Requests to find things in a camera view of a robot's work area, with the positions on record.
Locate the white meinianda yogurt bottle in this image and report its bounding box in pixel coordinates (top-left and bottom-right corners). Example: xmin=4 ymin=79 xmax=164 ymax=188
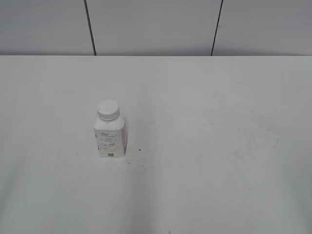
xmin=94 ymin=113 xmax=128 ymax=157

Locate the white bottle cap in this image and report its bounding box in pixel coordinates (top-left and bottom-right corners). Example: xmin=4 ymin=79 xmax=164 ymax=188
xmin=97 ymin=100 xmax=120 ymax=122

